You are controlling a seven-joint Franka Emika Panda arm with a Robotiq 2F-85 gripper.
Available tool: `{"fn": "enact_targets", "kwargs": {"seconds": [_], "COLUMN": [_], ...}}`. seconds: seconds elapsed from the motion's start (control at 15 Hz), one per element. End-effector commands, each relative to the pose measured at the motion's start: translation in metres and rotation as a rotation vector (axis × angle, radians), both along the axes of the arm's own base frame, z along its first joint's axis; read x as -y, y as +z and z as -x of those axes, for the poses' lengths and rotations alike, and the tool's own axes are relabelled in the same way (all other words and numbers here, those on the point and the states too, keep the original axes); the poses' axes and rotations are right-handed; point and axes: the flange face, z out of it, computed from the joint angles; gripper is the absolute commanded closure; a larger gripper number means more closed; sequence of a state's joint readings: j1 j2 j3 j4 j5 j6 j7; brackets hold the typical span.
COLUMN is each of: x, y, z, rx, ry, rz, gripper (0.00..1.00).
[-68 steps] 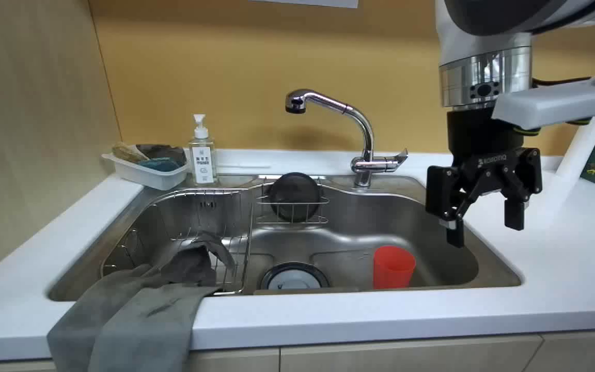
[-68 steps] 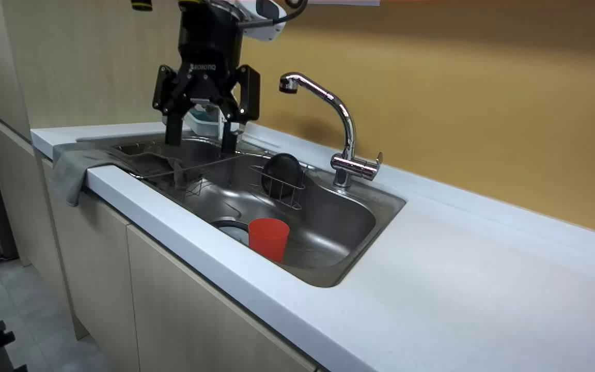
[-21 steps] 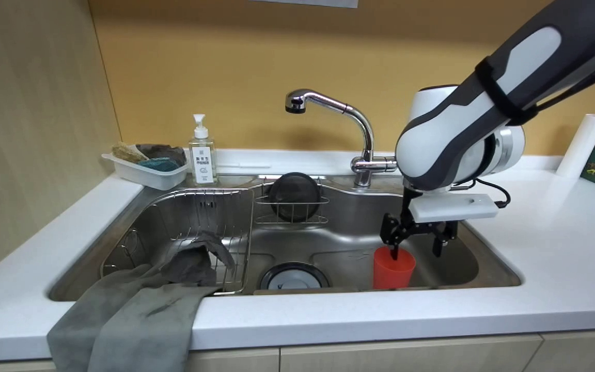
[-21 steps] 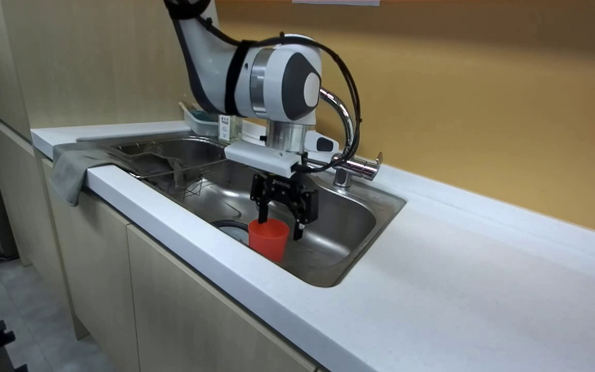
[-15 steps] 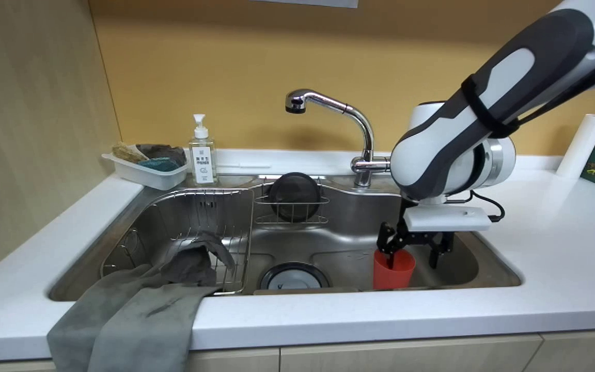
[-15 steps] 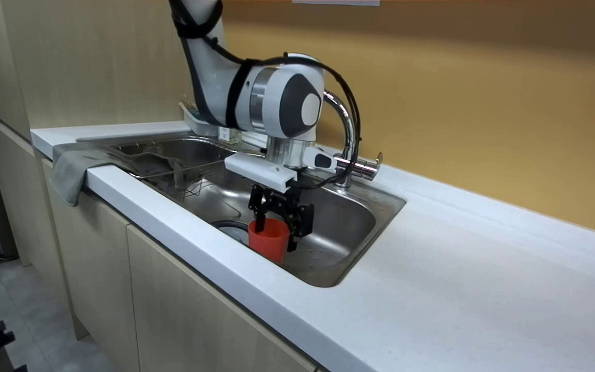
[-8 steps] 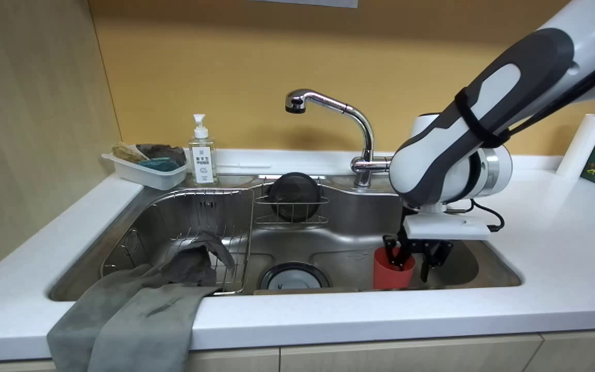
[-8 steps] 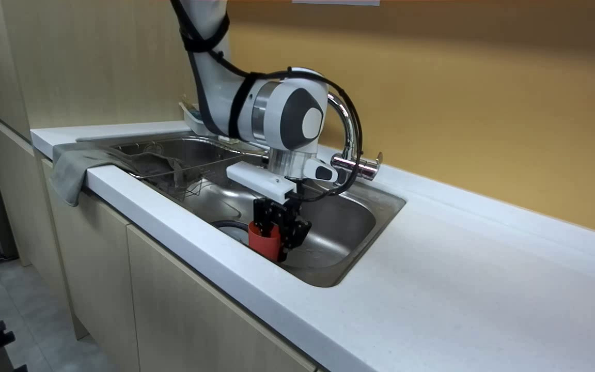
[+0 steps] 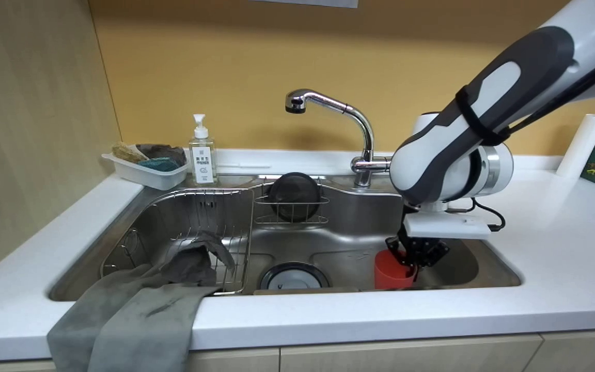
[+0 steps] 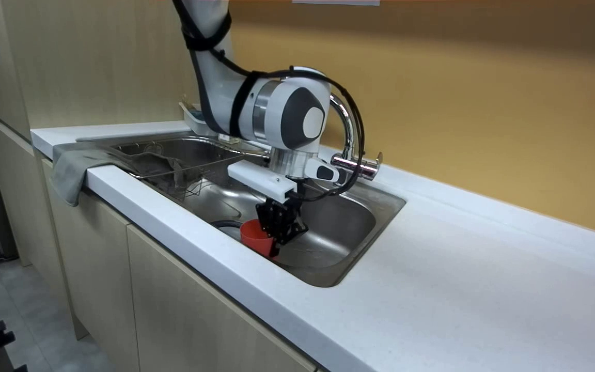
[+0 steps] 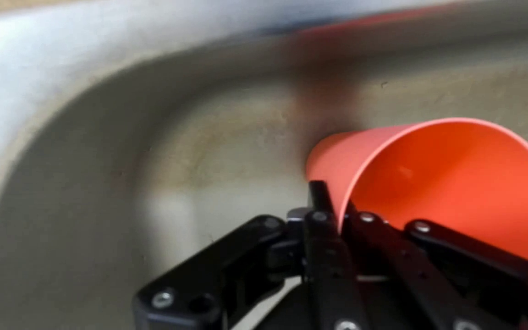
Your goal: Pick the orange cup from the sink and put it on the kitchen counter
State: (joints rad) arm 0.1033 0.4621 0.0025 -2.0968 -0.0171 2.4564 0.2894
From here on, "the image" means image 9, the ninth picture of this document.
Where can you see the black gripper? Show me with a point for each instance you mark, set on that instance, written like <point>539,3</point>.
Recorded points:
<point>426,248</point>

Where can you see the orange plastic cup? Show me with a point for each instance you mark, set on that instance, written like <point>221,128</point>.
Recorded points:
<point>386,276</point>

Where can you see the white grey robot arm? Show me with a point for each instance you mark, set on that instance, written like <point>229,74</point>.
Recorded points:
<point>449,152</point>

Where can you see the stainless steel sink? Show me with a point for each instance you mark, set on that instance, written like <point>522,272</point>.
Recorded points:
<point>340,238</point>

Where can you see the sink drain strainer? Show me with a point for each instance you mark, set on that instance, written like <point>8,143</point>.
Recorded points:
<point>295,277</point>

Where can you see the beige cabinet drawer front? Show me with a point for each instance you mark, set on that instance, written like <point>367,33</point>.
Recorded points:
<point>408,354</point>
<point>237,360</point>
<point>587,352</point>

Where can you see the chrome faucet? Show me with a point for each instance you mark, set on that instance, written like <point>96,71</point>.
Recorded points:
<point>363,127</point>

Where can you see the white upright board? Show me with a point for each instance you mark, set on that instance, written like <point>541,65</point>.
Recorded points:
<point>584,156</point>

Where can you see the dark grey rag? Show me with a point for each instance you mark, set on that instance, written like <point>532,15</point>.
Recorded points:
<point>189,265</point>

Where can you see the clear soap pump bottle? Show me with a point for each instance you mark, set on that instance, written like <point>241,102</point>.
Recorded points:
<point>202,161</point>

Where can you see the white plastic tray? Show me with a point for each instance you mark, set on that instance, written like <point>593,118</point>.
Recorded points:
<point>156,179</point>

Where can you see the dark sponge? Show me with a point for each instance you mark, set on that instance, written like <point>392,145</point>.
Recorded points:
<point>165,157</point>

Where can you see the grey towel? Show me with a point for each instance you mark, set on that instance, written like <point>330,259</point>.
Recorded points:
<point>140,323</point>

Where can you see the white overhead fixture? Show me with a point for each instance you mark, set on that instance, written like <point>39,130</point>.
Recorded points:
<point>310,3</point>

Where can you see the yellow scrub brush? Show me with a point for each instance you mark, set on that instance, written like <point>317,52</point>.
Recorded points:
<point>126,153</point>

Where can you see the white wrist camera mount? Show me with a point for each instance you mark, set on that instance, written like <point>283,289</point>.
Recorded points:
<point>449,226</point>

